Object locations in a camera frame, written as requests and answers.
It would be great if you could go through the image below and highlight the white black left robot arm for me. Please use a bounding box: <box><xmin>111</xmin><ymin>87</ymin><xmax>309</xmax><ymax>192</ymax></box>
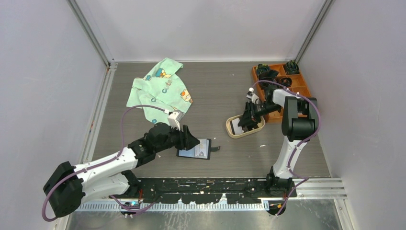
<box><xmin>42</xmin><ymin>123</ymin><xmax>201</xmax><ymax>222</ymax></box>

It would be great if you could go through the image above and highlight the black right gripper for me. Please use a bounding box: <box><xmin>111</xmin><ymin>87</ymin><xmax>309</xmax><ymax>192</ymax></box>
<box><xmin>238</xmin><ymin>101</ymin><xmax>281</xmax><ymax>128</ymax></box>

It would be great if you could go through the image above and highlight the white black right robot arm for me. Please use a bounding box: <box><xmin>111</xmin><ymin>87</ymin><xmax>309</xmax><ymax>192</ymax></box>
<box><xmin>230</xmin><ymin>87</ymin><xmax>320</xmax><ymax>197</ymax></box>

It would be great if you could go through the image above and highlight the orange compartment organizer box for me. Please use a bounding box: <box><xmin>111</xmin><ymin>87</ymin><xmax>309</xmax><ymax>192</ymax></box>
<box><xmin>251</xmin><ymin>63</ymin><xmax>312</xmax><ymax>123</ymax></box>

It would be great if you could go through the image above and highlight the aluminium front rail frame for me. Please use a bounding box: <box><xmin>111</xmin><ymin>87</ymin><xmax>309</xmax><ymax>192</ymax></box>
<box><xmin>74</xmin><ymin>178</ymin><xmax>348</xmax><ymax>215</ymax></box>

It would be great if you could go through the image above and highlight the dark rolled belt back right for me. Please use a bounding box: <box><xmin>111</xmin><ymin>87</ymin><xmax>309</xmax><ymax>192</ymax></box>
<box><xmin>283</xmin><ymin>60</ymin><xmax>300</xmax><ymax>75</ymax></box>

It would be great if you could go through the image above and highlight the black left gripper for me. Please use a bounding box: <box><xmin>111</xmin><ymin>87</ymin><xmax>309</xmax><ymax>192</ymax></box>
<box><xmin>155</xmin><ymin>123</ymin><xmax>200</xmax><ymax>153</ymax></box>

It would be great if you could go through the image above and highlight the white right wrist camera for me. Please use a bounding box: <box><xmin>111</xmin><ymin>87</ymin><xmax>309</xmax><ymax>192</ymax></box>
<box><xmin>246</xmin><ymin>87</ymin><xmax>261</xmax><ymax>104</ymax></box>

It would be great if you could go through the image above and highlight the dark rolled belt back left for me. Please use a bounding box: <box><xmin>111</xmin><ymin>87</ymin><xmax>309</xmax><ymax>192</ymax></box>
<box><xmin>256</xmin><ymin>64</ymin><xmax>279</xmax><ymax>79</ymax></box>

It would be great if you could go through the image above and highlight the dark rolled belt front right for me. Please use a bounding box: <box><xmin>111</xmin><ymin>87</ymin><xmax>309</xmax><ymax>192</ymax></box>
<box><xmin>278</xmin><ymin>77</ymin><xmax>293</xmax><ymax>88</ymax></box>

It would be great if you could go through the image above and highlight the black leather card holder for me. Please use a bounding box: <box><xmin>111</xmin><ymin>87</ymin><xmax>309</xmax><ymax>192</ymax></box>
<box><xmin>177</xmin><ymin>138</ymin><xmax>221</xmax><ymax>160</ymax></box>

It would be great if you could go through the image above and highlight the dark rolled belt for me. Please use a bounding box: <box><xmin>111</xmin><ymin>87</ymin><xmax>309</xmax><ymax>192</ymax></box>
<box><xmin>256</xmin><ymin>64</ymin><xmax>279</xmax><ymax>79</ymax></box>
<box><xmin>283</xmin><ymin>60</ymin><xmax>300</xmax><ymax>75</ymax></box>
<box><xmin>278</xmin><ymin>77</ymin><xmax>293</xmax><ymax>88</ymax></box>

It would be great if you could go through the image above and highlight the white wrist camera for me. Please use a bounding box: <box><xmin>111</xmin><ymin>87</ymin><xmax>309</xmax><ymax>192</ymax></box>
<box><xmin>246</xmin><ymin>87</ymin><xmax>261</xmax><ymax>104</ymax></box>
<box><xmin>168</xmin><ymin>110</ymin><xmax>184</xmax><ymax>130</ymax></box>

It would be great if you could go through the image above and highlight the beige oval tray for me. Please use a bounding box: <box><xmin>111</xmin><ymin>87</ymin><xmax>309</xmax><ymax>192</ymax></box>
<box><xmin>226</xmin><ymin>115</ymin><xmax>266</xmax><ymax>139</ymax></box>

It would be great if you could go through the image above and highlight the white striped credit card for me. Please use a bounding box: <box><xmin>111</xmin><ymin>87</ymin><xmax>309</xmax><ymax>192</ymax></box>
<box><xmin>230</xmin><ymin>118</ymin><xmax>245</xmax><ymax>136</ymax></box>

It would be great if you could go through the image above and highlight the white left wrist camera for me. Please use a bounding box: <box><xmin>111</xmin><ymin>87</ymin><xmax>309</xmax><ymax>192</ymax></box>
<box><xmin>168</xmin><ymin>110</ymin><xmax>184</xmax><ymax>130</ymax></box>

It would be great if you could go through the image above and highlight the green cartoon print cloth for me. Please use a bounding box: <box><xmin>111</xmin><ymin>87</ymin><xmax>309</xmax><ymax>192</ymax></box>
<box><xmin>126</xmin><ymin>58</ymin><xmax>193</xmax><ymax>113</ymax></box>

